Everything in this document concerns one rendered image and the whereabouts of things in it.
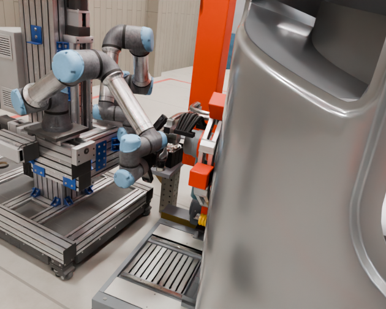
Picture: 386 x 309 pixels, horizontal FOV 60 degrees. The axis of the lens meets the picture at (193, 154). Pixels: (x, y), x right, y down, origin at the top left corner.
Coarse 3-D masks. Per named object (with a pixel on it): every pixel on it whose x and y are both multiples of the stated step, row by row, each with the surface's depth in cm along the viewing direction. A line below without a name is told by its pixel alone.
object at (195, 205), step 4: (192, 200) 204; (196, 200) 202; (192, 204) 203; (196, 204) 201; (192, 208) 204; (196, 208) 202; (200, 208) 201; (192, 212) 204; (196, 212) 203; (200, 212) 202; (192, 216) 205; (192, 220) 206; (196, 220) 205; (196, 224) 207; (196, 232) 225; (200, 232) 226; (196, 236) 222; (200, 236) 222
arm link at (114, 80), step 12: (108, 60) 134; (108, 72) 134; (120, 72) 136; (108, 84) 135; (120, 84) 134; (120, 96) 134; (132, 96) 135; (132, 108) 133; (132, 120) 133; (144, 120) 133; (144, 132) 132; (156, 132) 134; (156, 144) 131
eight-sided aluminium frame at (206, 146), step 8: (208, 128) 138; (216, 128) 138; (208, 136) 139; (216, 136) 136; (200, 144) 136; (208, 144) 135; (216, 144) 136; (200, 152) 137; (208, 152) 136; (200, 160) 138; (208, 160) 137; (200, 192) 144; (208, 192) 144; (200, 200) 155; (208, 200) 150
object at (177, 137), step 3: (162, 129) 149; (168, 135) 148; (171, 135) 148; (174, 135) 147; (177, 135) 147; (180, 135) 151; (168, 138) 149; (171, 138) 148; (174, 138) 148; (177, 138) 148; (180, 138) 152; (168, 141) 149; (171, 141) 149; (174, 141) 148; (177, 141) 149; (174, 144) 149
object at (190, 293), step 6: (198, 270) 185; (192, 276) 178; (192, 282) 177; (186, 288) 170; (192, 288) 173; (186, 294) 169; (192, 294) 170; (186, 300) 166; (192, 300) 165; (186, 306) 168; (192, 306) 166
